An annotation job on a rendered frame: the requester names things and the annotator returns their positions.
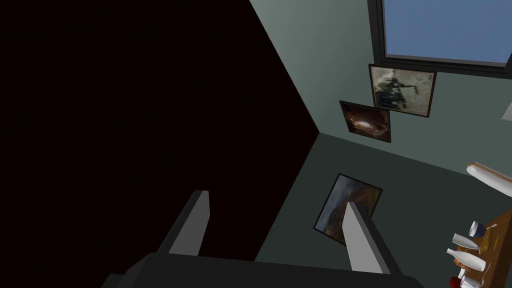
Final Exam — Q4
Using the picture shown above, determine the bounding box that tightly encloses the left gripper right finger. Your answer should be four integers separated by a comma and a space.
341, 201, 403, 276

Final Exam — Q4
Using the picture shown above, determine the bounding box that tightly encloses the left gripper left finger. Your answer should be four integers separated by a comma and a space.
156, 189, 211, 257

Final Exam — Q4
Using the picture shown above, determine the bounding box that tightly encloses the wooden table with dishes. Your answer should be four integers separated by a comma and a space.
446, 207, 512, 288

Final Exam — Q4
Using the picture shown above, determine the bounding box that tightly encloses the black framed window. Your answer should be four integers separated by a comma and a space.
367, 0, 512, 80

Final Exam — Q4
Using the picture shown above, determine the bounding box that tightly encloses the landscape wall picture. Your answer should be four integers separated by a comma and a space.
313, 173, 384, 246

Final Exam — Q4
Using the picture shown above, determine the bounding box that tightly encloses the dark brown wall picture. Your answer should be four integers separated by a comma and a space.
339, 100, 392, 144

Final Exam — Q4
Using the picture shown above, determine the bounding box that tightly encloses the white wall shelf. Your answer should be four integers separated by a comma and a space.
465, 161, 512, 199

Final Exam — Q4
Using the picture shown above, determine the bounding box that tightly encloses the grey framed wall picture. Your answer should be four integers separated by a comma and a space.
367, 63, 438, 119

